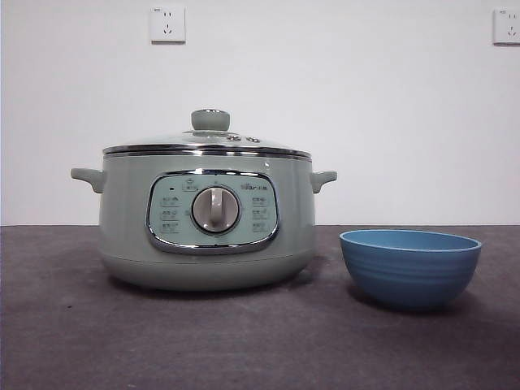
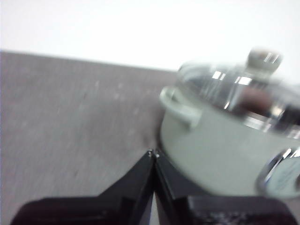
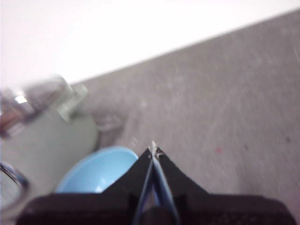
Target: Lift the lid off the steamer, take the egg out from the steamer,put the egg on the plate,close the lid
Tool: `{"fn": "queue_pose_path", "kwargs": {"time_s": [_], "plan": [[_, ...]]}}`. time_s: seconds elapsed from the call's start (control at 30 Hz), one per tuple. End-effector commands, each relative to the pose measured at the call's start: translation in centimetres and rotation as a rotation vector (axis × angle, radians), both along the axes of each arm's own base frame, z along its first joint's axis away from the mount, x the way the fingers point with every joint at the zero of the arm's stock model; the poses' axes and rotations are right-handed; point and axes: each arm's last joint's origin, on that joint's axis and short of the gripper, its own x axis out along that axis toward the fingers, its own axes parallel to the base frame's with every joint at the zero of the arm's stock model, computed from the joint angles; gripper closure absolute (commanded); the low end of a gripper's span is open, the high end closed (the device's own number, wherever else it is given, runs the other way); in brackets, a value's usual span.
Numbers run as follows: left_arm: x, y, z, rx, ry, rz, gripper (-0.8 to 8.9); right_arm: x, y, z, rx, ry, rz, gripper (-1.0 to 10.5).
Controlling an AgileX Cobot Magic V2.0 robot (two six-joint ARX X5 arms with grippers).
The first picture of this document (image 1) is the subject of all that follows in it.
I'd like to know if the pale green electric steamer pot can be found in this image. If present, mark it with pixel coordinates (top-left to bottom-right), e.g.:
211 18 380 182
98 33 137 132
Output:
70 152 338 292

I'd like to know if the white wall socket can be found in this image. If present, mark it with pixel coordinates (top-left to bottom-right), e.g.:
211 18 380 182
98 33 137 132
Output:
492 7 520 46
150 6 187 45

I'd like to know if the blue ribbed bowl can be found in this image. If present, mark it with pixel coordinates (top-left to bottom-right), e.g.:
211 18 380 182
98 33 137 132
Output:
339 228 483 313

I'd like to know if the glass lid with green knob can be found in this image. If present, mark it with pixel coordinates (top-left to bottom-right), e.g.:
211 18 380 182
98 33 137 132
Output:
102 108 310 158

